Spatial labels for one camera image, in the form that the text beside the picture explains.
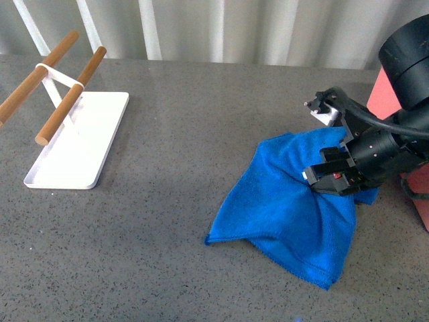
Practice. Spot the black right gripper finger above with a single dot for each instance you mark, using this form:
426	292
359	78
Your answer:
335	178

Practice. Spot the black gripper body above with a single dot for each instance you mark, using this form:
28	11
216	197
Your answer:
381	153

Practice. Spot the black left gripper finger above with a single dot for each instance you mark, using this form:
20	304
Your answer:
336	157

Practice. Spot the blue microfiber cloth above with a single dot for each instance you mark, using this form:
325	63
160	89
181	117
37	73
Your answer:
271	206

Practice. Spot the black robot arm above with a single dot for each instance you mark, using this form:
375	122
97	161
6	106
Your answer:
404	58

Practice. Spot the white curtain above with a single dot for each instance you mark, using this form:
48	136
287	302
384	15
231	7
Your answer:
328	34

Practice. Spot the white rack with wooden rods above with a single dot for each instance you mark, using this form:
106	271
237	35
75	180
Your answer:
78	135

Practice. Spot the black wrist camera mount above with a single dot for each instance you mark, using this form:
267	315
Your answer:
325	107

